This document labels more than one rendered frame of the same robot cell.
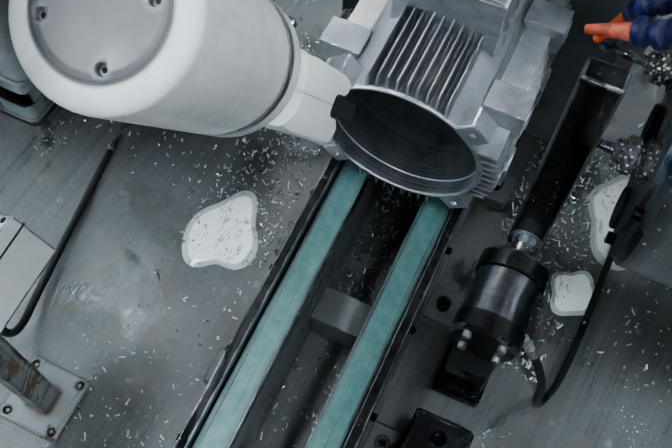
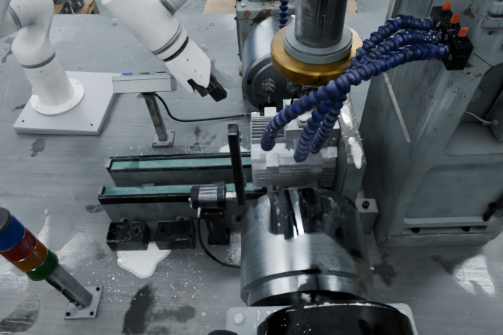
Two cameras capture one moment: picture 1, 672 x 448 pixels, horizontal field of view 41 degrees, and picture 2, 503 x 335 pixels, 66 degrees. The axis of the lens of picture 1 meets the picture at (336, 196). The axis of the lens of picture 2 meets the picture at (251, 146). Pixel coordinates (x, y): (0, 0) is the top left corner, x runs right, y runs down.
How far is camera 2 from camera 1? 0.67 m
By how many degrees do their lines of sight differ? 38
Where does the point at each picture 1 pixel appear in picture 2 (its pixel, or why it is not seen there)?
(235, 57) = (131, 16)
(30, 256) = (165, 85)
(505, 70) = (286, 156)
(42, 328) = (183, 128)
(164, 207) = not seen: hidden behind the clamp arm
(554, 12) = (317, 159)
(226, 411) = (162, 163)
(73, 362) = (177, 139)
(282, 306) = (200, 161)
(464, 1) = not seen: hidden behind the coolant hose
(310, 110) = (174, 69)
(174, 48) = not seen: outside the picture
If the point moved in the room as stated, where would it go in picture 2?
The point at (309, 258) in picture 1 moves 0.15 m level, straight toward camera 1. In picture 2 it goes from (218, 161) to (170, 184)
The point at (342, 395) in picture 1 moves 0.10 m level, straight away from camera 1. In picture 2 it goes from (178, 188) to (213, 176)
